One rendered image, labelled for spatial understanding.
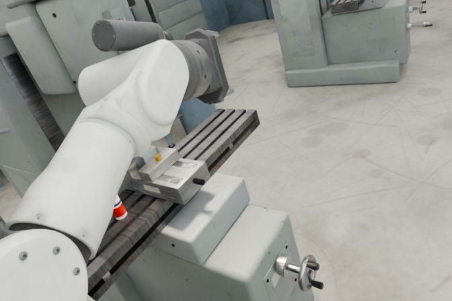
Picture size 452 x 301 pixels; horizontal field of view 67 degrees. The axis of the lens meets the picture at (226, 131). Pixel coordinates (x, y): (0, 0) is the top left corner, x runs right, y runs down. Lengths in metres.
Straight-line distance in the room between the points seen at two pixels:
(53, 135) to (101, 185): 1.19
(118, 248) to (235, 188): 0.45
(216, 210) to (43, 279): 1.00
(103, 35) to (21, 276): 0.26
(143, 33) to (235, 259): 0.90
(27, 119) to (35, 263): 1.23
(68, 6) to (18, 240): 0.86
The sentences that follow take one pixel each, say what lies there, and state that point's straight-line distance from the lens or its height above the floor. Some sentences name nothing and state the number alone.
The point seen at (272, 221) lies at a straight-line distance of 1.28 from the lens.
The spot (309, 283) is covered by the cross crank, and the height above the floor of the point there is 0.59.
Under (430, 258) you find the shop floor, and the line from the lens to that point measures 2.11.
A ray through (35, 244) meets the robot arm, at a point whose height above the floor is 1.49.
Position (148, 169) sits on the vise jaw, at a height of 1.04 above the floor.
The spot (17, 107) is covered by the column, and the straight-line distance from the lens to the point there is 1.44.
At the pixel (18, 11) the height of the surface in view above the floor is 1.62.
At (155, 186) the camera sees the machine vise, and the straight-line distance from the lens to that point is 1.20.
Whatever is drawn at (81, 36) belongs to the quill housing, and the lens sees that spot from 1.05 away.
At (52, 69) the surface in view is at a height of 1.43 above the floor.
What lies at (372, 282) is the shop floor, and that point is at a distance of 2.00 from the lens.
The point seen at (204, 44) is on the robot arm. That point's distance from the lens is 0.55.
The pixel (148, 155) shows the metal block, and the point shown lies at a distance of 1.25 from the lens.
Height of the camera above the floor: 1.60
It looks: 27 degrees down
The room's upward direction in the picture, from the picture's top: 18 degrees counter-clockwise
